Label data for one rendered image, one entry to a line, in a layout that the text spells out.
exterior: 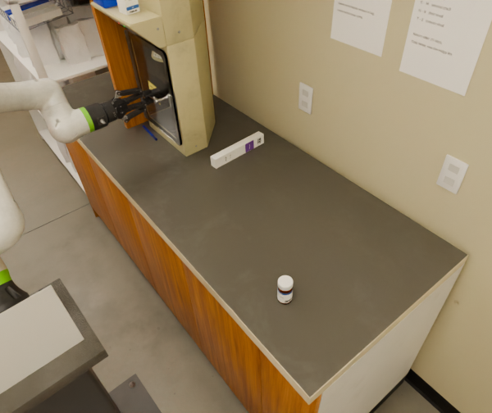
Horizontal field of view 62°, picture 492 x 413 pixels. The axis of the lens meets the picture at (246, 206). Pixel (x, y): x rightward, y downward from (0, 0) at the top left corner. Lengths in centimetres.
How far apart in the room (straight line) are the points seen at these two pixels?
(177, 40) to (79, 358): 106
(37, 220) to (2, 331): 212
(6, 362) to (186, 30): 114
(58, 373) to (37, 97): 87
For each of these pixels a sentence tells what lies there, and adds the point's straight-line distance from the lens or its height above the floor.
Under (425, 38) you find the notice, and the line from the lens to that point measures 130.
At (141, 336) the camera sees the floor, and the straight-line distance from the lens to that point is 234.
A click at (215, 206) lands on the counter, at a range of 150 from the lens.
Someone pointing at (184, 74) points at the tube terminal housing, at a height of 129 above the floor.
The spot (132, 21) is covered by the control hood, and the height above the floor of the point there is 151.
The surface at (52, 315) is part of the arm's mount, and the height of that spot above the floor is 110.
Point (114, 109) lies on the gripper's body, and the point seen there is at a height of 122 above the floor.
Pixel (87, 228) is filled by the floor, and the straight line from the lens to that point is 298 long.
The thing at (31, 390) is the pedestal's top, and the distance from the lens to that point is 126.
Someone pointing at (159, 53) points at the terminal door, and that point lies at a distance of 158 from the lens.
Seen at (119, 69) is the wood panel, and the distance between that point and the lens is 190.
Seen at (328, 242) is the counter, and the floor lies 94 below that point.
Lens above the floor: 197
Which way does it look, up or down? 43 degrees down
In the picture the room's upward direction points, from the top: 3 degrees counter-clockwise
